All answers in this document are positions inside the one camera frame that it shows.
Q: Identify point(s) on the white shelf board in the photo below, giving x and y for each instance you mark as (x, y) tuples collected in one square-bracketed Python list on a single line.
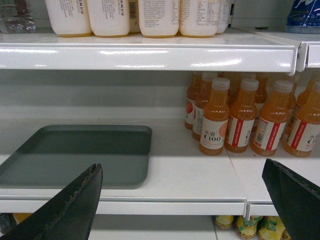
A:
[(180, 181), (232, 51)]

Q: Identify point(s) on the orange juice bottle far right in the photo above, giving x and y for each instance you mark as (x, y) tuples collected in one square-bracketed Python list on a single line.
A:
[(306, 126)]

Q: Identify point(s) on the white milky drink bottle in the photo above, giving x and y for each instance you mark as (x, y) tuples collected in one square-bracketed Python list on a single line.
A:
[(199, 18), (109, 18), (69, 18), (159, 18)]

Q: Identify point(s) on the white upper shelf board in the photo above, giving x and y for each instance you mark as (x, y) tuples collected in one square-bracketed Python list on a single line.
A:
[(232, 51)]

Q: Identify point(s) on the blue label water bottle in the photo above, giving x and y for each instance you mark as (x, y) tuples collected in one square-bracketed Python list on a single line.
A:
[(304, 17)]

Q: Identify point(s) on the orange juice bottle C100 label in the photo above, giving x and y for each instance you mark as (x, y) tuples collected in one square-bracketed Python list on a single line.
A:
[(215, 118)]

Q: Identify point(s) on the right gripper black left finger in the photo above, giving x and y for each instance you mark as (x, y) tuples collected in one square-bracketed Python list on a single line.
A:
[(69, 215)]

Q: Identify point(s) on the orange juice bottle red stripe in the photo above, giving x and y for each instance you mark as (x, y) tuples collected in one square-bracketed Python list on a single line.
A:
[(242, 115)]

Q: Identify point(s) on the grey rectangular serving tray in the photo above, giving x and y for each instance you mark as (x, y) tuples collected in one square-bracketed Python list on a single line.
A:
[(56, 154)]

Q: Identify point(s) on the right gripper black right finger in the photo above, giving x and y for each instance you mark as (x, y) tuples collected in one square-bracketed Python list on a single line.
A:
[(296, 200)]

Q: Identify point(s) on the yellow lemon tea bottle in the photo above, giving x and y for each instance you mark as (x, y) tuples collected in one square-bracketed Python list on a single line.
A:
[(246, 229)]

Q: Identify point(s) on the white middle shelf board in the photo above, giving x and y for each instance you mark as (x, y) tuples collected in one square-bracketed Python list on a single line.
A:
[(180, 181)]

